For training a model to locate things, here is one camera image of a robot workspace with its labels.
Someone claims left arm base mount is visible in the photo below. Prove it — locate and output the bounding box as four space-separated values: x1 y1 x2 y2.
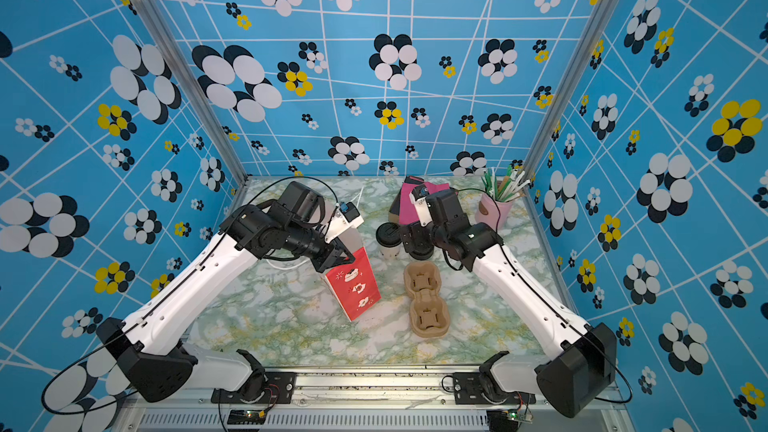
210 371 298 406

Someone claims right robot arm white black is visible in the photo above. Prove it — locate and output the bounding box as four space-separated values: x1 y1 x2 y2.
399 185 622 418

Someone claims brown cardboard cup carrier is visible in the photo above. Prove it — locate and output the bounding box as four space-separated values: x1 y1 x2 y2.
403 261 451 339

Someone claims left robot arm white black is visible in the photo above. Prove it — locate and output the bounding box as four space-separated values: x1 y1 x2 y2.
97 177 363 408

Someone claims pink straw holder cup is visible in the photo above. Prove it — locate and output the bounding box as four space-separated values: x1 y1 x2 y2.
475 191 515 231

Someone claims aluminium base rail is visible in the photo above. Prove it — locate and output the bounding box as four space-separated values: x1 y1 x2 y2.
113 366 634 431

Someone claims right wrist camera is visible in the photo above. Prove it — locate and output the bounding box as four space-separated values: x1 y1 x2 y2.
410 184 432 227

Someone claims white paper cup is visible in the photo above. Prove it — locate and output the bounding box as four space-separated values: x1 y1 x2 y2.
379 244 402 260

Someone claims red white gift bag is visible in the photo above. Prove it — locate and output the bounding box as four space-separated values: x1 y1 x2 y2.
322 204 381 322

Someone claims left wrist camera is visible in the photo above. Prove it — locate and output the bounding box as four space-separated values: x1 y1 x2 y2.
339 201 363 228

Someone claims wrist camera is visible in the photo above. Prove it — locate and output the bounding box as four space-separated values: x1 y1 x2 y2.
339 201 363 228
410 184 432 227

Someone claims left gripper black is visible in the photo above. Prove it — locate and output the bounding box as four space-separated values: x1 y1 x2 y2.
288 222 361 271

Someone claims black coffee cup lid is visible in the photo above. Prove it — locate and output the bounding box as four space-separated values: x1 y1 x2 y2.
375 222 402 248

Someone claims pink napkin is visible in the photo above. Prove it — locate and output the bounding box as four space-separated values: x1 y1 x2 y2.
399 176 450 225

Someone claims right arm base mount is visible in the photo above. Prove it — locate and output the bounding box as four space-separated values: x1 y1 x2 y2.
450 372 537 407

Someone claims white green straws bundle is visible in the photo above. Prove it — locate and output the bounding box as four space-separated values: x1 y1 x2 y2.
481 166 530 203

